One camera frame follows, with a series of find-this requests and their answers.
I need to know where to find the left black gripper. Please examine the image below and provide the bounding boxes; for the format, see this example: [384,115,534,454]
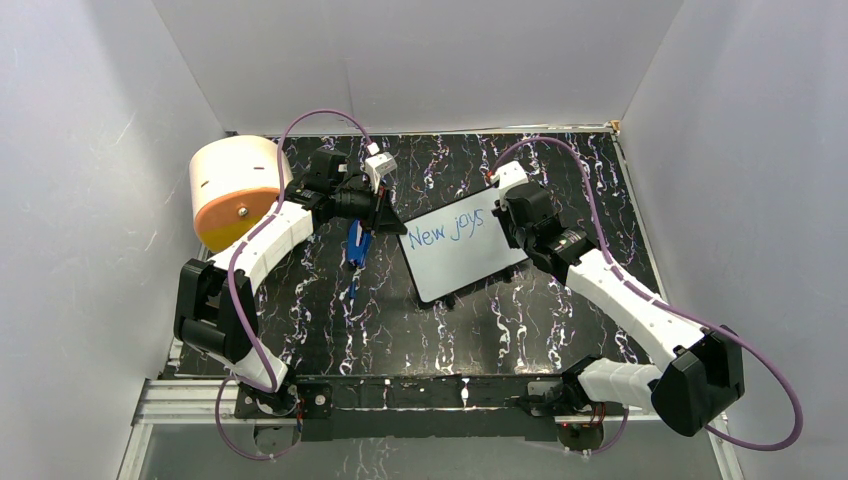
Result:
[332,180,408,238]

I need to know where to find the small black-framed whiteboard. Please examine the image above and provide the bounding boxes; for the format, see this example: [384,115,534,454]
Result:
[398,188,528,303]

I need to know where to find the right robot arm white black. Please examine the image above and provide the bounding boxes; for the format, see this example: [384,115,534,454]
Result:
[493,183,745,437]

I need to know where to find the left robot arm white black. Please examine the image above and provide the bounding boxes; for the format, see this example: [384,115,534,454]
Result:
[174,144,407,416]

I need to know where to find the blue stapler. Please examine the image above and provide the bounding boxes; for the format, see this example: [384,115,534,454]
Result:
[345,219,373,269]

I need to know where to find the cream orange cylindrical drum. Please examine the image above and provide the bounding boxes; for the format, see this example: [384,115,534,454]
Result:
[188,135,280,253]

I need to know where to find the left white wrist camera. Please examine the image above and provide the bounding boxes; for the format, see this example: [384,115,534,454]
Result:
[364,141,397,194]

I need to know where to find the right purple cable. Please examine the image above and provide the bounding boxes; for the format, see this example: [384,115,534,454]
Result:
[486,136,804,456]

